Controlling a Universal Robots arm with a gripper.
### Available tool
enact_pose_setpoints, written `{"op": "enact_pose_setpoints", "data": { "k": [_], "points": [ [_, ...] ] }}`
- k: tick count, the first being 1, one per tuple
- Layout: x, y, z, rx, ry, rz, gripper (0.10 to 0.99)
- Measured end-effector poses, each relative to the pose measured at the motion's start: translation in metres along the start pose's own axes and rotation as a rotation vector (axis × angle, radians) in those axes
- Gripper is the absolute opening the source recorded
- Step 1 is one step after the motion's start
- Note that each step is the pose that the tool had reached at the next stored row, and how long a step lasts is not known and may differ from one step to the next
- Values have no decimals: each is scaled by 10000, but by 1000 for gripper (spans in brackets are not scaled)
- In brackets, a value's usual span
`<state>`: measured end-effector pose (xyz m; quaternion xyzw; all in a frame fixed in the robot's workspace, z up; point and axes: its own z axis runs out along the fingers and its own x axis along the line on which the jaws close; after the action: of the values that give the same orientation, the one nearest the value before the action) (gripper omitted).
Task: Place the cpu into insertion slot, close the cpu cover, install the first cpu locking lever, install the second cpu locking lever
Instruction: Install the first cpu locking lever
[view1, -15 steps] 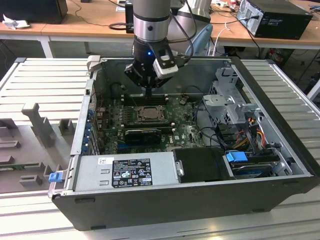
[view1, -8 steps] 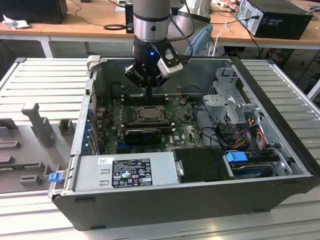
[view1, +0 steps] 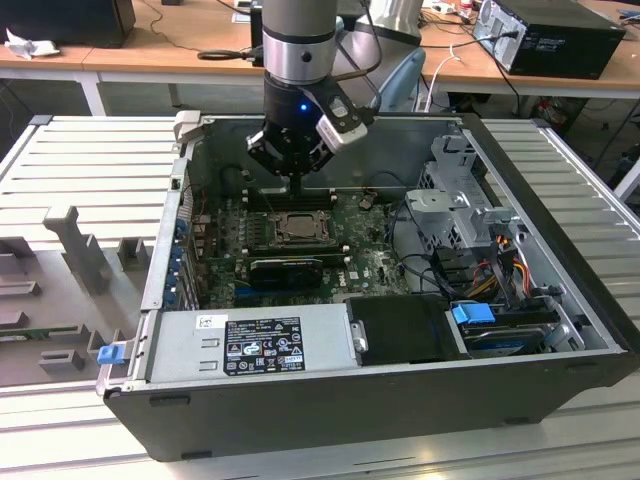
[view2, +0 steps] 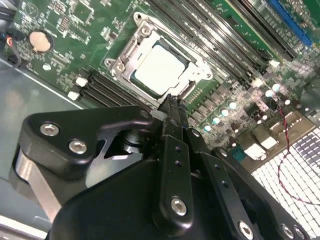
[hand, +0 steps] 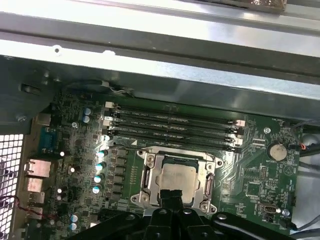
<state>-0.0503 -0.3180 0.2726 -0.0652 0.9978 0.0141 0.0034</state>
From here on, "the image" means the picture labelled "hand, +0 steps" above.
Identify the metal socket cover frame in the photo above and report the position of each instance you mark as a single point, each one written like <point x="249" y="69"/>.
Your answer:
<point x="154" y="175"/>

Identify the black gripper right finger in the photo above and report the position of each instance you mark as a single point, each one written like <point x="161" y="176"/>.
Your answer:
<point x="192" y="225"/>

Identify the black PC case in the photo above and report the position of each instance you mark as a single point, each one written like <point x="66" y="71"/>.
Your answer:
<point x="200" y="85"/>

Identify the blue serial port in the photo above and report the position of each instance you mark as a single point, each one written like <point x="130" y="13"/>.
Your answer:
<point x="47" y="140"/>

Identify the silver internal USB port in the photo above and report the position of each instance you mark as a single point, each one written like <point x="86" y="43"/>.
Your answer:
<point x="268" y="208"/>

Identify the silver USB port block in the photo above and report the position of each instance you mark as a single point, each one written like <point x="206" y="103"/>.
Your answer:
<point x="35" y="213"/>
<point x="35" y="185"/>

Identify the CPU socket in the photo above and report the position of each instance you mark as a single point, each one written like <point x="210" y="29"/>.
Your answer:
<point x="136" y="200"/>

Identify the silver capacitor can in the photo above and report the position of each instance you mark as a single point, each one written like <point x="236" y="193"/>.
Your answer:
<point x="286" y="212"/>
<point x="72" y="170"/>
<point x="73" y="227"/>
<point x="62" y="153"/>
<point x="60" y="191"/>
<point x="100" y="154"/>
<point x="100" y="166"/>
<point x="86" y="118"/>
<point x="98" y="178"/>
<point x="96" y="189"/>
<point x="87" y="111"/>
<point x="74" y="217"/>

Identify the silver CPU plate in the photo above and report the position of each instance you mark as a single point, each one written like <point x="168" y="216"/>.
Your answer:
<point x="177" y="175"/>

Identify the small silver rear port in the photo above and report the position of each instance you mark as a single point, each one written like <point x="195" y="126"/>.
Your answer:
<point x="43" y="119"/>

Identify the silver motherboard screw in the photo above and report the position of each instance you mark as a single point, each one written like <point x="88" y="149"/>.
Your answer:
<point x="267" y="130"/>

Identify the round coin battery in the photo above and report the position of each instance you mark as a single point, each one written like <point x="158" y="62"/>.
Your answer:
<point x="277" y="152"/>

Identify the green motherboard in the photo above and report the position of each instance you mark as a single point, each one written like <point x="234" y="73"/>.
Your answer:
<point x="250" y="175"/>

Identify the silver network port block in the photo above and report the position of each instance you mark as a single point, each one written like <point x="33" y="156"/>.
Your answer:
<point x="37" y="168"/>

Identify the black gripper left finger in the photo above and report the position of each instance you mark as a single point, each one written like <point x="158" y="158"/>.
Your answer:
<point x="160" y="225"/>

